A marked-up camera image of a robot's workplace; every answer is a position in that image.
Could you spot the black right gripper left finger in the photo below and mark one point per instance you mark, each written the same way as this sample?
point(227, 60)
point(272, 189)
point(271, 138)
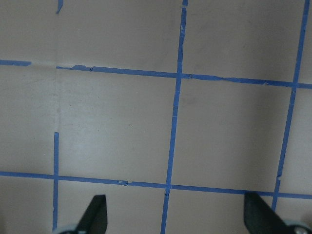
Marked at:
point(95, 218)

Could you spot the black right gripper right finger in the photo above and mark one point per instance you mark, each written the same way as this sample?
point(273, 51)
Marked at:
point(259, 218)

